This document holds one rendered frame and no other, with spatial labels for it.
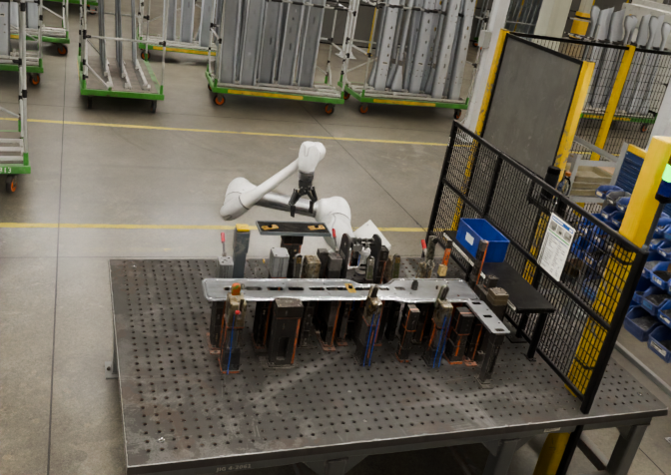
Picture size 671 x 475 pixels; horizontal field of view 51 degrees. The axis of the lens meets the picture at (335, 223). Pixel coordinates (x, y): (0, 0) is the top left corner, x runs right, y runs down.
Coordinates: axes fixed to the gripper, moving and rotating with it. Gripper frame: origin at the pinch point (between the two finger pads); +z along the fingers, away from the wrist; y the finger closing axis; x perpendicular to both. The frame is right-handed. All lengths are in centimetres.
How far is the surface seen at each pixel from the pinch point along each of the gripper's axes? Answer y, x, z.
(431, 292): 11, -91, 11
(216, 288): -84, -41, 8
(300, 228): -27.7, -31.0, -7.8
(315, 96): 420, 469, 63
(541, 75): 246, 15, -68
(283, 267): -48, -45, 4
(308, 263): -37, -50, 2
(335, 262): -21, -54, 4
